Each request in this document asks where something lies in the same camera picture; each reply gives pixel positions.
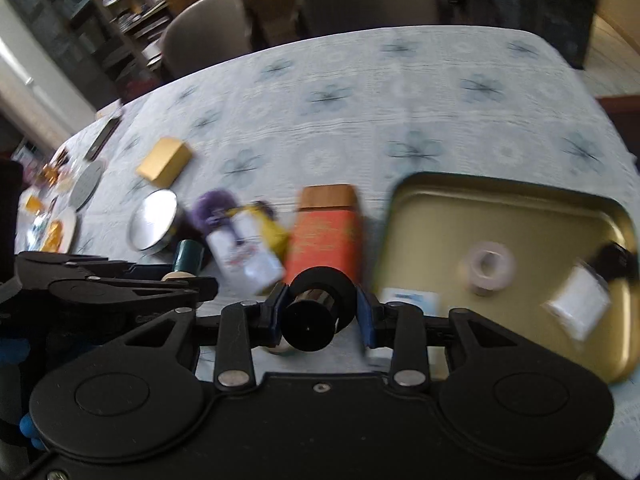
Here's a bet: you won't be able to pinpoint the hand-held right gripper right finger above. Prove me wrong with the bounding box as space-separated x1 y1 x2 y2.
352 282 550 393

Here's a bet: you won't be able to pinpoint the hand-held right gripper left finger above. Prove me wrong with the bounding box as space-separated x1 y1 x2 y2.
97 285 292 393

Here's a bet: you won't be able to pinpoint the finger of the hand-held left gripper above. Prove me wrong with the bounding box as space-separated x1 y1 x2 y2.
47 275 219 311
14 251 166 281

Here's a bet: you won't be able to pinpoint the black round-head brush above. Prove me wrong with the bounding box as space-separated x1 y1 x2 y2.
282 266 357 353

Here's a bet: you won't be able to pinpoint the white and blue tissue pack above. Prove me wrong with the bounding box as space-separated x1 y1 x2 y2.
365 287 442 371

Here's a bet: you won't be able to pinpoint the small dark grey bottle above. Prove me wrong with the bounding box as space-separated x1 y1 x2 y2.
172 239 205 275

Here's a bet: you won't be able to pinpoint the yellow question-block pouch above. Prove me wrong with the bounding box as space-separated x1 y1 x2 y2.
206 207 286 296

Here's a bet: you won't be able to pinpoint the yellow zip pouch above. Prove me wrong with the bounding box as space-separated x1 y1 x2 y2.
240 201 292 261

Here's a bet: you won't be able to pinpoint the purple plush toy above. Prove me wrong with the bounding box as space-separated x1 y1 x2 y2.
191 189 241 233

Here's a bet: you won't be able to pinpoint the gold and teal tin tray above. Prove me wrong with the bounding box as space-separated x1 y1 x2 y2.
372 171 637 386

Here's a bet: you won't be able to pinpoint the tape roll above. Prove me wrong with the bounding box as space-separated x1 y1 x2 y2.
462 241 517 296

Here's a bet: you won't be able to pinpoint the person's left hand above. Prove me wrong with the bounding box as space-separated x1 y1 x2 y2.
0 337 46 451

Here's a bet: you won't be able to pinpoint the white plate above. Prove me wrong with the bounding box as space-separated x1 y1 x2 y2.
17 205 78 256

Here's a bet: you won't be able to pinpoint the orange tea tin wooden lid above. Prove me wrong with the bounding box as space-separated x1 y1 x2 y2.
284 184 366 291

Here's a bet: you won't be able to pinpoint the gold wrapped snacks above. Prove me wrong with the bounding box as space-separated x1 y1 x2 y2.
35 147 76 191

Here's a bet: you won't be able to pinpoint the black phone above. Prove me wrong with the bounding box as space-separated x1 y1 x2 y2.
84 116 123 162

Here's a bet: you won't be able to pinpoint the gold box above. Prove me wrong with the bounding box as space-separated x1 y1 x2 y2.
136 137 193 185

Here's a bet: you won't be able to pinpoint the bookshelf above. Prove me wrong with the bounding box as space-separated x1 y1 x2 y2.
0 0 173 106

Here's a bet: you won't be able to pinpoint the brown leather chair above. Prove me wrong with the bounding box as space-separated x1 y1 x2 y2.
597 94 640 161

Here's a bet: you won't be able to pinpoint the dark cabinet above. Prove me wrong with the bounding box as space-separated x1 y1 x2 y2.
435 0 601 68

